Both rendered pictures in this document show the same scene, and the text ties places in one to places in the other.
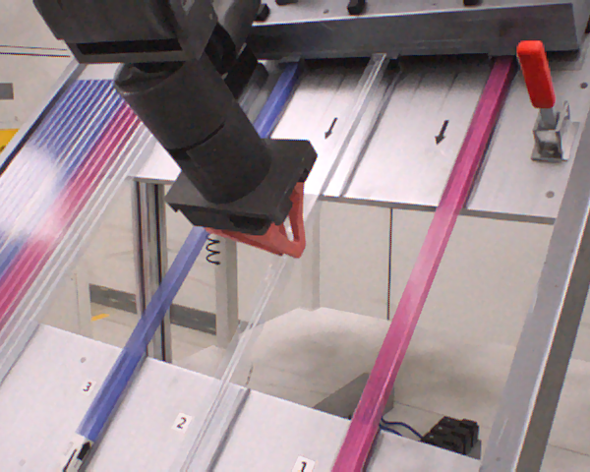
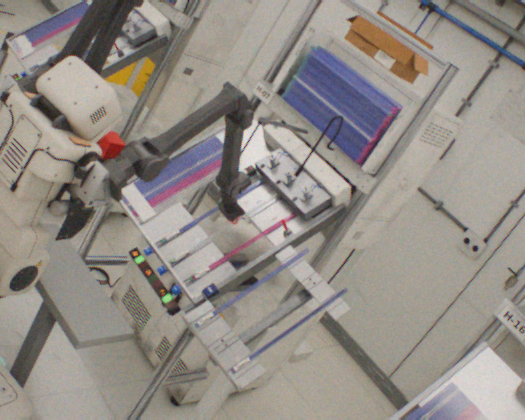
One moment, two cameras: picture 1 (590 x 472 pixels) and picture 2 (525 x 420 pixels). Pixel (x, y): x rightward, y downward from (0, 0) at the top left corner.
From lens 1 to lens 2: 191 cm
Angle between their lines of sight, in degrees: 9
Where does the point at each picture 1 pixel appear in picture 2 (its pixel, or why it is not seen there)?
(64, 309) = not seen: hidden behind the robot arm
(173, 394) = (199, 234)
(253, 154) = (234, 208)
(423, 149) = (269, 219)
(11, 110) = (187, 79)
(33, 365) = (174, 210)
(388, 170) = (261, 219)
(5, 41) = (200, 54)
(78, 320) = not seen: hidden behind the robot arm
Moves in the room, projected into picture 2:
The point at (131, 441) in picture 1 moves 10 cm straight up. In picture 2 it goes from (187, 237) to (199, 217)
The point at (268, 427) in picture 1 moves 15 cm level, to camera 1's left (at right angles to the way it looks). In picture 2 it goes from (211, 249) to (179, 228)
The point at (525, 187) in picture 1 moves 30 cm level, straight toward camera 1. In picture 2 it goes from (276, 238) to (238, 251)
